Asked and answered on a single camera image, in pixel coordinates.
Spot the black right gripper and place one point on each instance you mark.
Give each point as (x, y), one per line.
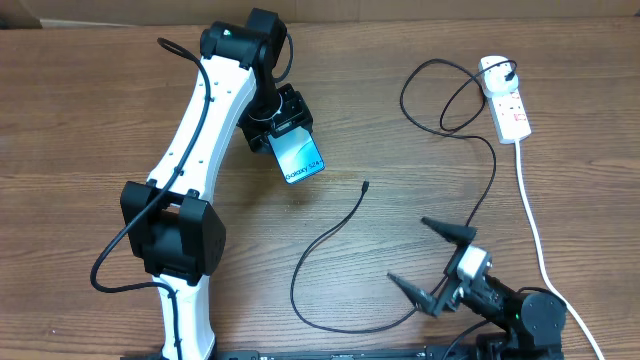
(450, 291)

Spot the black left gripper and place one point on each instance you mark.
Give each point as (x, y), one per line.
(297, 113)

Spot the dark Samsung Galaxy smartphone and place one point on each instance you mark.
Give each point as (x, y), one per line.
(297, 155)

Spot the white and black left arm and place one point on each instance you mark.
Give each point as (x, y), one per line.
(169, 219)

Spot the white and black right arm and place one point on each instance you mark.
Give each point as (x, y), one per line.
(531, 319)

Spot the white power strip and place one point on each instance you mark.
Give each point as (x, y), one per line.
(509, 117)

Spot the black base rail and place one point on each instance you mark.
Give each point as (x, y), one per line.
(428, 353)

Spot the white USB wall charger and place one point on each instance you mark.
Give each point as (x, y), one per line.
(498, 75)

